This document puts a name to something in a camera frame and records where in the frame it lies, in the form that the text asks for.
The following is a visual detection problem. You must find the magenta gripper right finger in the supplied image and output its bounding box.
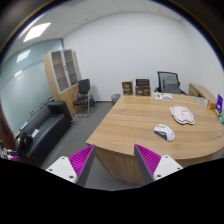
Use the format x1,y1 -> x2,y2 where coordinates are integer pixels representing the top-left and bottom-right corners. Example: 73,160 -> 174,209
134,144 -> 182,185

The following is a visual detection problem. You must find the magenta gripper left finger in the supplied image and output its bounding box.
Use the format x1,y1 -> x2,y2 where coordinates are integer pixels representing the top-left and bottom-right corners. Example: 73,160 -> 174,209
47,145 -> 95,187

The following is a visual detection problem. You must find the white blue computer mouse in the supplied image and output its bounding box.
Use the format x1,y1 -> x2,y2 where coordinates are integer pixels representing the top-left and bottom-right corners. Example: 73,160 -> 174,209
154,124 -> 175,141

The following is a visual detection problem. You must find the pink white mouse pad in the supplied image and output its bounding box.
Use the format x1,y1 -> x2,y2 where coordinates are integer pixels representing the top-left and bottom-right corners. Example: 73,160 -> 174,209
170,106 -> 195,125

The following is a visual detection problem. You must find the wooden office desk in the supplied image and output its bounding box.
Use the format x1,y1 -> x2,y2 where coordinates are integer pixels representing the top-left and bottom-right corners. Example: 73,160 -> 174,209
87,94 -> 224,184

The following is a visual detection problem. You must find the black leather sofa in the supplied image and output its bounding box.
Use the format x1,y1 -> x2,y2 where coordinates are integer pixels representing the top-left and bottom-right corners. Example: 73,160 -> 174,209
14,101 -> 72,166

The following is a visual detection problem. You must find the white paper on sofa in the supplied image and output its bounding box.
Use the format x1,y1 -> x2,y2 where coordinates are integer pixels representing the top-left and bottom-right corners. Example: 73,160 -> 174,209
31,129 -> 39,138

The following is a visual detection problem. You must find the black bag on sofa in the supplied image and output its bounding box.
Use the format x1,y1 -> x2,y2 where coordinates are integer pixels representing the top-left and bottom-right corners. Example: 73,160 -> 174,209
18,132 -> 32,151

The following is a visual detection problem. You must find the black visitor chair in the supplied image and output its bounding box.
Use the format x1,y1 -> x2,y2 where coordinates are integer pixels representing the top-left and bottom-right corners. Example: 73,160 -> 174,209
73,79 -> 96,112

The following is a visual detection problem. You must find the white green leaflet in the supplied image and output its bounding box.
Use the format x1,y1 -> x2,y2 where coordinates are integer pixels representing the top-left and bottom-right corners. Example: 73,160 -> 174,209
153,92 -> 173,100

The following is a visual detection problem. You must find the grey waste bin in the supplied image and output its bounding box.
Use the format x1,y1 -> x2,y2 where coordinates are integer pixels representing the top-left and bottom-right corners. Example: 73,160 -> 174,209
111,94 -> 121,105

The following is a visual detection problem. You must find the brown box right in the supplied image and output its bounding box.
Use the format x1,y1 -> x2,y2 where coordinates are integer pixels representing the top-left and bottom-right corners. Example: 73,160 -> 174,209
135,78 -> 151,96

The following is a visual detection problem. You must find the brown box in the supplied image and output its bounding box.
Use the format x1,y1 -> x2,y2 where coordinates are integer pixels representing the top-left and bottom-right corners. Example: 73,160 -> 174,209
122,80 -> 133,95
135,78 -> 151,96

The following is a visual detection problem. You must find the grey mesh office chair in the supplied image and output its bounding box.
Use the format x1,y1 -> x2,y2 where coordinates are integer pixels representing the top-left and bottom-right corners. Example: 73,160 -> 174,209
154,71 -> 185,95

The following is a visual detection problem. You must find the brown box left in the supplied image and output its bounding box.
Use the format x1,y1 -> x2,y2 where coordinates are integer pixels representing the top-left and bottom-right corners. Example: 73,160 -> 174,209
122,80 -> 133,95

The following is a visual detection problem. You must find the wooden side cabinet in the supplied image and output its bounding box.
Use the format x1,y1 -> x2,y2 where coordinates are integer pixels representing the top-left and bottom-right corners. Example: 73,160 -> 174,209
188,83 -> 216,103

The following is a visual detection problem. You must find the wooden glass-door cabinet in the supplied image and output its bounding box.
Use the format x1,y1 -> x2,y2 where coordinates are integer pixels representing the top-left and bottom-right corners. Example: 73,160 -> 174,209
43,49 -> 79,117

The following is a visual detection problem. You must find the ceiling light panel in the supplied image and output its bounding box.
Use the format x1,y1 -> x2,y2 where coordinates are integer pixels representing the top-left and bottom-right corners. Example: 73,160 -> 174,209
23,23 -> 50,42

